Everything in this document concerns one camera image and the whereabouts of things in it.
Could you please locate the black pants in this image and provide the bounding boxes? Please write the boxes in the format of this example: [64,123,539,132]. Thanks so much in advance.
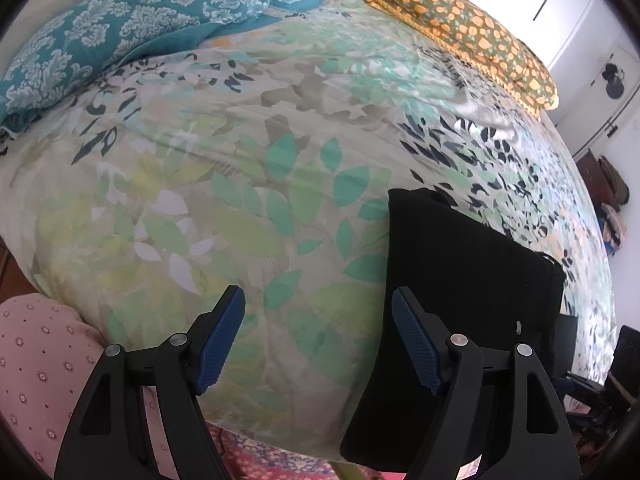
[341,188,566,472]

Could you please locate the pink dotted garment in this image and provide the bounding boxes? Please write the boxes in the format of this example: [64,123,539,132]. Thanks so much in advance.
[0,292,181,480]

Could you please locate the red patterned floor rug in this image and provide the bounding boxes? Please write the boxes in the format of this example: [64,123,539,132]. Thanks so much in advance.
[207,422,337,480]

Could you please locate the dark wooden cabinet with clothes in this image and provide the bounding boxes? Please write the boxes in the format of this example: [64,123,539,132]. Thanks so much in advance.
[577,151,630,257]

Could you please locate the floral leaf-print bedspread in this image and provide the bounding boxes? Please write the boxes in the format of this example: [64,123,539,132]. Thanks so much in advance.
[1,0,617,460]

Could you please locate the teal white damask pillow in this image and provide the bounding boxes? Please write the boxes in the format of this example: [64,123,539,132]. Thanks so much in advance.
[1,0,271,136]

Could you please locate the olive orange-patterned folded blanket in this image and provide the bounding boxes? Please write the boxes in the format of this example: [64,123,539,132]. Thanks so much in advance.
[363,0,560,118]

